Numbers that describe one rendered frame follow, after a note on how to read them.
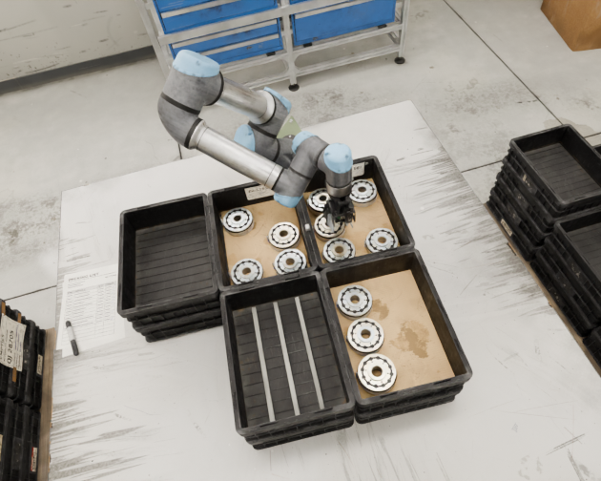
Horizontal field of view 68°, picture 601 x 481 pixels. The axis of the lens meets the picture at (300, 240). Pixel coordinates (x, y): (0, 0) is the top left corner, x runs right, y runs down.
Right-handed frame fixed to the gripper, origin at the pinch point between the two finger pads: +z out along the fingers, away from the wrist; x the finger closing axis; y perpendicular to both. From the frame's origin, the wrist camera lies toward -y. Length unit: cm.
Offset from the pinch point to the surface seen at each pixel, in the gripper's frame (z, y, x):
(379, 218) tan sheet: 2.0, 0.4, 14.1
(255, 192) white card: -4.2, -18.3, -24.9
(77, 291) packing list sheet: 15, -8, -96
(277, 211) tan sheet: 2.0, -12.8, -19.0
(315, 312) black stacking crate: 2.1, 28.5, -15.4
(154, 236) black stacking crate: 2, -15, -63
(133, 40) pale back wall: 69, -270, -94
